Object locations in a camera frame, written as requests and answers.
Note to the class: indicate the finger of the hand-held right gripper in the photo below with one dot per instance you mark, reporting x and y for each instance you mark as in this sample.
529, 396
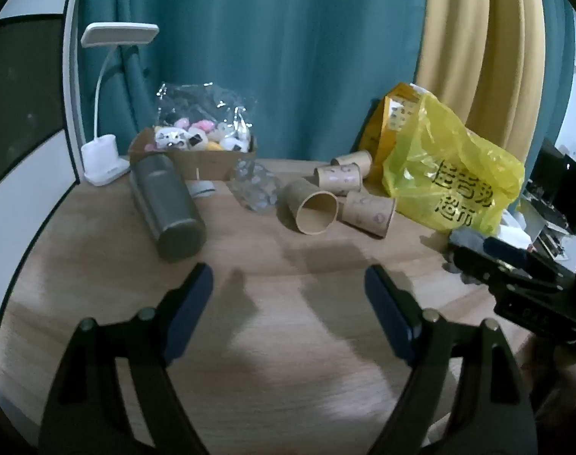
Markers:
480, 266
502, 247

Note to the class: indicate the small white and blue roll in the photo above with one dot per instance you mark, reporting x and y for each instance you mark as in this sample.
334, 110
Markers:
201, 188

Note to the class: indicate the teal curtain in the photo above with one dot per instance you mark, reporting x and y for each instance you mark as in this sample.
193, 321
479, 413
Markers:
278, 57

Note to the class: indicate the orange paper package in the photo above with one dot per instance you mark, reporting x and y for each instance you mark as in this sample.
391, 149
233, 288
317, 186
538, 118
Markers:
387, 118

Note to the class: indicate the clear bag of plush toys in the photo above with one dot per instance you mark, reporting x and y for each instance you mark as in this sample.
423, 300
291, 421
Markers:
200, 123

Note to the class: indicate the white desk lamp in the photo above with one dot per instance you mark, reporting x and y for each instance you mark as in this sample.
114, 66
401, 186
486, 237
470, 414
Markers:
103, 163

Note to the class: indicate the brown paper cup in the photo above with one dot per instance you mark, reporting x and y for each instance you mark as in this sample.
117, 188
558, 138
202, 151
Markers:
355, 158
309, 211
367, 212
338, 178

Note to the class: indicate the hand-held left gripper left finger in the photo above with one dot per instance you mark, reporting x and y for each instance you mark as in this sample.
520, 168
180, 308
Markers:
189, 308

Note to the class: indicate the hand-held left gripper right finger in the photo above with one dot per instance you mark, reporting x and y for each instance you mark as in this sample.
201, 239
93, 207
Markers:
387, 313

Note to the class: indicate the yellow plastic bag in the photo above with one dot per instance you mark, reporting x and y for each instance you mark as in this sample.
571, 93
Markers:
447, 175

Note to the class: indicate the yellow curtain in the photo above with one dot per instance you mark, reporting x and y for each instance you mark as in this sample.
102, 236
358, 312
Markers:
482, 57

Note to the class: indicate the white crumpled paper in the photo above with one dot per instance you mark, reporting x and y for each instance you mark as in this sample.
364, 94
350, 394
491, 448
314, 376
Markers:
518, 222

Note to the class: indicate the grey thermos bottle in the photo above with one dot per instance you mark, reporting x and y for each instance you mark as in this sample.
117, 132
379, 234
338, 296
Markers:
167, 204

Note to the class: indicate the cardboard box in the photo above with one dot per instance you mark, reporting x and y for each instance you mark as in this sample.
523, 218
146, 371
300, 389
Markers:
207, 163

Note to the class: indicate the crumpled clear plastic wrapper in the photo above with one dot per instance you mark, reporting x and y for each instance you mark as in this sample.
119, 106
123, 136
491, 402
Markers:
254, 187

